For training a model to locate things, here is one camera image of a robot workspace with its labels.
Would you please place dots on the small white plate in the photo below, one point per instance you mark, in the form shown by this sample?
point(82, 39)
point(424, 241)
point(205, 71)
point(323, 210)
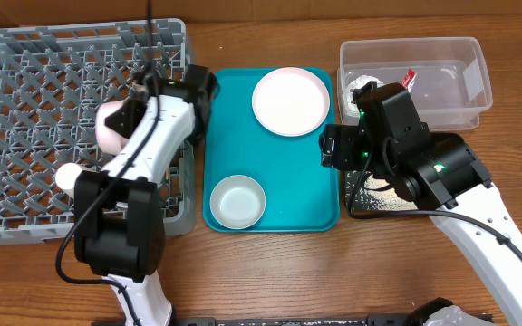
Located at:
point(108, 140)

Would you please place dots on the grey dishwasher rack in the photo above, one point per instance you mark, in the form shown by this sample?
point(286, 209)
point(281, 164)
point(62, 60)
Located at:
point(53, 79)

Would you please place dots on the grey bowl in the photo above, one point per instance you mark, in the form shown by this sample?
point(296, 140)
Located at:
point(237, 202)

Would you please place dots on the rice grains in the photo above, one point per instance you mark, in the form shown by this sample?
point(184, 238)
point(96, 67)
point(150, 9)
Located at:
point(376, 195)

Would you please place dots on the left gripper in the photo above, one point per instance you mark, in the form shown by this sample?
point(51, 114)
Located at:
point(132, 111)

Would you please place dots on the teal plastic tray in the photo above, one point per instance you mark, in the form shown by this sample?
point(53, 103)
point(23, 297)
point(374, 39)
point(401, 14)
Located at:
point(301, 194)

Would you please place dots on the black tray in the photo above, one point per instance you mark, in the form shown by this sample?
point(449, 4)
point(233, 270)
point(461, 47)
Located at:
point(421, 171)

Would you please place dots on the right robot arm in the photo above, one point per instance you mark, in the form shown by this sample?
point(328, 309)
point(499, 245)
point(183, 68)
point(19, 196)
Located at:
point(479, 224)

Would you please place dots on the white plastic cup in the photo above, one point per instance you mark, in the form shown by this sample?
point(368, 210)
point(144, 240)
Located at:
point(73, 178)

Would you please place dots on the large white plate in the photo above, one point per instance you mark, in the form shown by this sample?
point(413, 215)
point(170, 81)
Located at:
point(290, 102)

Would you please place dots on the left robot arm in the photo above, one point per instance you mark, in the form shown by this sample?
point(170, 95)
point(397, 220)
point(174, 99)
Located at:
point(119, 227)

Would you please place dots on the clear plastic bin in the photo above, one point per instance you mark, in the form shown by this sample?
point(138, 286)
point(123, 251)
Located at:
point(452, 86)

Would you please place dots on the red snack wrapper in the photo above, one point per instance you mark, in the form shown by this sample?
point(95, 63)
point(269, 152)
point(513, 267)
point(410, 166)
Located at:
point(409, 79)

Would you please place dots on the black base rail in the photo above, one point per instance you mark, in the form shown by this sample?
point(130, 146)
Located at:
point(394, 319)

